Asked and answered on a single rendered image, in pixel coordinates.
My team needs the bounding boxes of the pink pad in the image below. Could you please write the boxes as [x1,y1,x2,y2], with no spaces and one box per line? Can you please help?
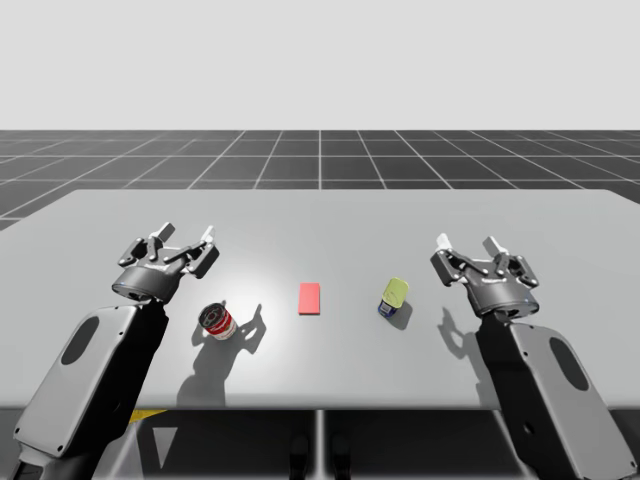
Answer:
[297,282,322,316]

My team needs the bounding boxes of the red and white can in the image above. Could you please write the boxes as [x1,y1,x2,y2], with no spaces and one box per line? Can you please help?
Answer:
[198,302,238,342]

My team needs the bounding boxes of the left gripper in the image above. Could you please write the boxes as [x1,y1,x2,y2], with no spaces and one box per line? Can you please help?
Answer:
[111,221,221,304]

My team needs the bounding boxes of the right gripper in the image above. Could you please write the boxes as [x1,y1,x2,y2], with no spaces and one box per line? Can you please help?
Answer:
[430,232,542,318]

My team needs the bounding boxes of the green and blue rectangular can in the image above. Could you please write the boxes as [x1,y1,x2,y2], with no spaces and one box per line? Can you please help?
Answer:
[376,277,410,318]

